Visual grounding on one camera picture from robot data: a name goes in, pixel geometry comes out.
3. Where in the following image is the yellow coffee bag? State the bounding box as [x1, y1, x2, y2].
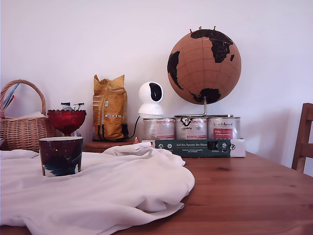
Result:
[92, 74, 128, 142]

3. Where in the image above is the red coffee cup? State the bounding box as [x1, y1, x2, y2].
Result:
[39, 136, 84, 178]

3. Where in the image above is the tin can red label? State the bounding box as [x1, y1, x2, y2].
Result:
[142, 117, 176, 141]

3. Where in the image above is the tin can recycling mark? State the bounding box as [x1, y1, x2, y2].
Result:
[175, 117, 208, 140]

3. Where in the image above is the metal globe stand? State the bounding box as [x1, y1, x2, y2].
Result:
[174, 96, 234, 118]

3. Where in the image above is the green white cardboard tray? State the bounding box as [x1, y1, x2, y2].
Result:
[141, 138, 246, 159]

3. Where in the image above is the round cork trivet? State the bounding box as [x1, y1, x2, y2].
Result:
[84, 140, 134, 154]

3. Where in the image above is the tin can script label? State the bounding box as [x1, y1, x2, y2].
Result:
[207, 116, 242, 140]

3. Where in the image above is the cork globe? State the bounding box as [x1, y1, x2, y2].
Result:
[167, 28, 243, 105]

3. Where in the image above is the white cloth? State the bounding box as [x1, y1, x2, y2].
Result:
[0, 143, 196, 235]

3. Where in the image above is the red glass bowl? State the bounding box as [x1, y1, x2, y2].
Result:
[47, 109, 87, 137]

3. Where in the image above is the wicker basket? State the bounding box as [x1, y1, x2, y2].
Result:
[0, 79, 56, 151]

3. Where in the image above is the blue pen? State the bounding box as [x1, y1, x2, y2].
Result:
[1, 83, 20, 110]

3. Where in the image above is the red pen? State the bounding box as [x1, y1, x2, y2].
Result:
[3, 94, 15, 109]

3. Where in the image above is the wooden chair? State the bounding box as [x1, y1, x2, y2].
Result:
[291, 102, 313, 173]

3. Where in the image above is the white security camera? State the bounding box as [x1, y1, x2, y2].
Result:
[137, 81, 164, 117]

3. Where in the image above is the black camera cable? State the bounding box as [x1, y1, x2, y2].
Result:
[129, 115, 140, 141]

